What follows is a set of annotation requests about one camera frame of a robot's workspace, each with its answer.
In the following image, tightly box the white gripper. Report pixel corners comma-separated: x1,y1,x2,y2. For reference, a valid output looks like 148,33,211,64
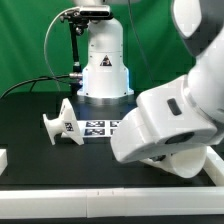
111,75,224,163

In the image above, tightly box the white lamp base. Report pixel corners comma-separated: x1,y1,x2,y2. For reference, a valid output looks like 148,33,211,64
43,98,84,145

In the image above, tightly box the white conical lamp shade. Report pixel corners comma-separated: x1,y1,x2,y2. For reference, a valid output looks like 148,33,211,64
143,146,207,178

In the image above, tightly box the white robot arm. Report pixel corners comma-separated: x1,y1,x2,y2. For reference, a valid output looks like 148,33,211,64
79,0,224,163

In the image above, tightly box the marker sheet on table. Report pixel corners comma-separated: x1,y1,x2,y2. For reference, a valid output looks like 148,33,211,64
78,120,120,138

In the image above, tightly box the white right rail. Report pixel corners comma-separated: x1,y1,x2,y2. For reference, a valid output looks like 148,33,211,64
204,147,224,187

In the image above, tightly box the white front rail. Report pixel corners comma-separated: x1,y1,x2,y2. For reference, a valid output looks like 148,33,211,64
0,187,224,219

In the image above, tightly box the black camera on stand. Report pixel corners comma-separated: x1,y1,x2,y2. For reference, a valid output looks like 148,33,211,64
79,5,112,19

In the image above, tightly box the black cable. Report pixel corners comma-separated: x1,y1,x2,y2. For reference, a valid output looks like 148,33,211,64
0,74,83,100

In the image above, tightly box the grey cable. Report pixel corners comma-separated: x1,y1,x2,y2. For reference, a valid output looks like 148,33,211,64
43,9,73,91

